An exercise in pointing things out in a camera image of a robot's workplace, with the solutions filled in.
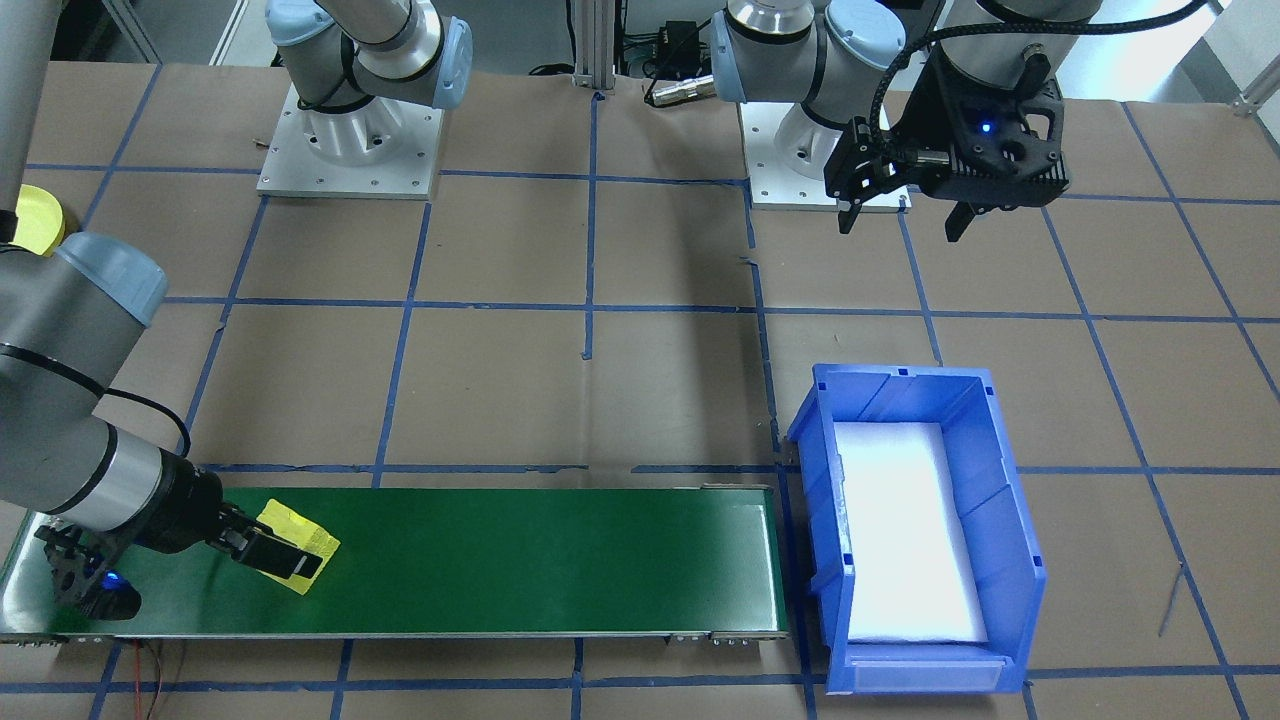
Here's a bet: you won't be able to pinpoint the silver metal cylinder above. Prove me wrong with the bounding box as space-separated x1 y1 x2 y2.
643 74 717 108

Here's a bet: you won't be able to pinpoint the blue plastic bin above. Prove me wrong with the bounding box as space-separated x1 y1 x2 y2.
786 362 1049 697

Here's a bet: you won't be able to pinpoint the small black box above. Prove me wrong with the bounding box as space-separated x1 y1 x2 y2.
655 18 703 63

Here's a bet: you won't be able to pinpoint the aluminium extrusion mast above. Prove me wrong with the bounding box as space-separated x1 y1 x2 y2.
574 0 623 93

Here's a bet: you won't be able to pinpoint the thin red cable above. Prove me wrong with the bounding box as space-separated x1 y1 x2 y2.
135 640 191 720

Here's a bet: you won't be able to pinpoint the yellow foam block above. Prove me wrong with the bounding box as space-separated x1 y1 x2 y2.
255 499 343 598

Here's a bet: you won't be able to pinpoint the green conveyor belt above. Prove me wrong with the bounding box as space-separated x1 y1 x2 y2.
0 483 793 648

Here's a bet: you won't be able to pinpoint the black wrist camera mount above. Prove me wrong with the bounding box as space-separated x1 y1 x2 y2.
35 522 144 623
915 45 1072 209

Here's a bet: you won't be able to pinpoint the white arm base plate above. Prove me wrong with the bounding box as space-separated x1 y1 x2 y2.
256 82 445 202
738 100 913 214

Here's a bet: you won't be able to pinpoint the black braided cable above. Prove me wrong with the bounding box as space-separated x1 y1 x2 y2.
868 0 1216 151

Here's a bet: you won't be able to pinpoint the yellow round object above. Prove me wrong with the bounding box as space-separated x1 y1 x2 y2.
12 184 68 258

